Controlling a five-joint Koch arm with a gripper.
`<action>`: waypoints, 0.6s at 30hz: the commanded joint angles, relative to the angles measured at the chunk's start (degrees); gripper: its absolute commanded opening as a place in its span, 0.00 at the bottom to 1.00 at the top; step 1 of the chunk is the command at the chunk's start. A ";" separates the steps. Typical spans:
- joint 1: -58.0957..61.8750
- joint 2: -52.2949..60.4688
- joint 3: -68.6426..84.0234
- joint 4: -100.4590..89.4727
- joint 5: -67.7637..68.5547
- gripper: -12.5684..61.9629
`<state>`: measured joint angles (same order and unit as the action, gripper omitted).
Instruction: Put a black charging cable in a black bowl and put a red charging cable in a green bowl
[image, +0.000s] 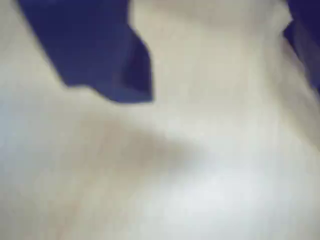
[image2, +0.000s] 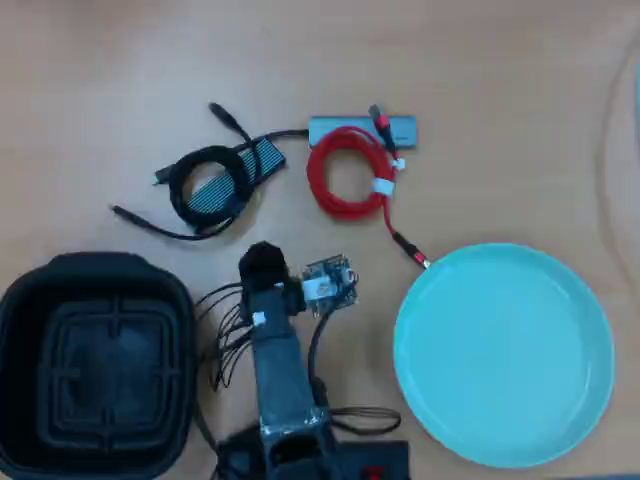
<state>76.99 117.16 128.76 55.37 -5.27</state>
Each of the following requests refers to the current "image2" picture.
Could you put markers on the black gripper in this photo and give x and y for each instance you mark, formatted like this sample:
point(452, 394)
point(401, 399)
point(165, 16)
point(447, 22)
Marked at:
point(262, 265)

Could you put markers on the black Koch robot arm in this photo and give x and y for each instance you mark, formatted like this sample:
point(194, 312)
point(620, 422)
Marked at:
point(280, 370)

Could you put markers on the green round bowl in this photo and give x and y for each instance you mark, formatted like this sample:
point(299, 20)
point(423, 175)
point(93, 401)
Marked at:
point(500, 355)

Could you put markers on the black square storage case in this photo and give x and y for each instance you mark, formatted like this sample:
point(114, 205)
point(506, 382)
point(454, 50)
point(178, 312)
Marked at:
point(95, 360)

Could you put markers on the grey USB hub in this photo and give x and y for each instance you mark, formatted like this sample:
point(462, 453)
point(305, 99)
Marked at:
point(405, 130)

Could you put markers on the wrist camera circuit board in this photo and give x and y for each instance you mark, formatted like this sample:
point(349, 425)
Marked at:
point(330, 287)

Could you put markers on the dark ribbed SSD enclosure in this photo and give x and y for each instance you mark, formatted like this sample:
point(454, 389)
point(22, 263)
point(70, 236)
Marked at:
point(215, 197)

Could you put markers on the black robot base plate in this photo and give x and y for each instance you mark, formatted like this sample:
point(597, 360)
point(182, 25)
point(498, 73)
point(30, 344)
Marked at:
point(370, 452)

